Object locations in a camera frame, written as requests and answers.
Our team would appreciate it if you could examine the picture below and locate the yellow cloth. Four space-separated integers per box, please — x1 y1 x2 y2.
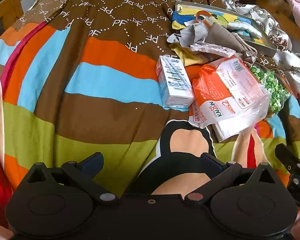
169 43 208 67

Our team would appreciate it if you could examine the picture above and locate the orange white tissue pack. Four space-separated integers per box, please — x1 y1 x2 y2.
191 56 270 142

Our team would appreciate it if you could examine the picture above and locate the colourful striped duvet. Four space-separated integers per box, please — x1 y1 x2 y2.
0 22 300 226

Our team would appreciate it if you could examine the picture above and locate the brown PF patterned blanket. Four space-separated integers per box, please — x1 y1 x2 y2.
12 0 225 61

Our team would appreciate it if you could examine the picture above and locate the white milk carton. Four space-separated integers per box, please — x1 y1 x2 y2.
155 55 194 110

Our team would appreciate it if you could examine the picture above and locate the white floral bedsheet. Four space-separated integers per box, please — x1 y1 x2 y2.
222 0 300 106

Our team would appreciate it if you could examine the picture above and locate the grey beige cloth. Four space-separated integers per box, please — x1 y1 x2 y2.
167 22 257 65

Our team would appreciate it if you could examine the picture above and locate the small plastic wrapped packet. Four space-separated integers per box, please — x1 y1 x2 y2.
190 42 236 58

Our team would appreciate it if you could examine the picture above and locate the orange silicone glove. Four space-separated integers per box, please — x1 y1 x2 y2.
195 10 213 28

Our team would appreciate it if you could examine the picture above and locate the green patterned cloth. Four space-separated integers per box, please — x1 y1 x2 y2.
250 64 291 118

